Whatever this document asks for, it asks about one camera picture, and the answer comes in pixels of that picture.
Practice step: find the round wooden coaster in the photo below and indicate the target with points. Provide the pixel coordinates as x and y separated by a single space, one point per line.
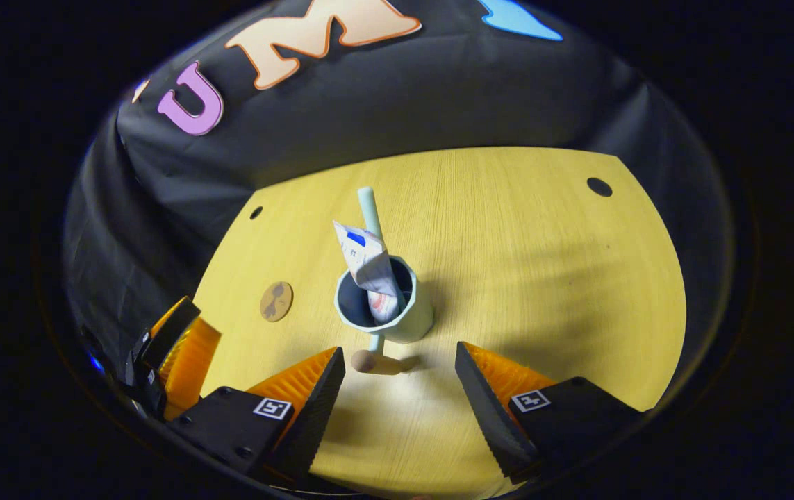
276 301

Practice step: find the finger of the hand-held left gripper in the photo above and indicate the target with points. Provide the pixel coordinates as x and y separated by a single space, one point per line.
134 375
192 361

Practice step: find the wooden desktop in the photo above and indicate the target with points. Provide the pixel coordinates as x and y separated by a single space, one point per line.
542 292

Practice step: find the white toothpaste tube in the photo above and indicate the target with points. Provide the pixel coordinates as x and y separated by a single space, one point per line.
372 267

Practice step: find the pale green toothbrush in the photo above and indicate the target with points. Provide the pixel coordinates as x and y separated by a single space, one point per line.
369 208

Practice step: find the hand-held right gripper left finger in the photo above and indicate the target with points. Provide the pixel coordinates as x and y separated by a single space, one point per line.
317 417

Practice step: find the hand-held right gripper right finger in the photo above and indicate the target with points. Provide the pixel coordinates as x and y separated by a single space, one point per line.
490 423

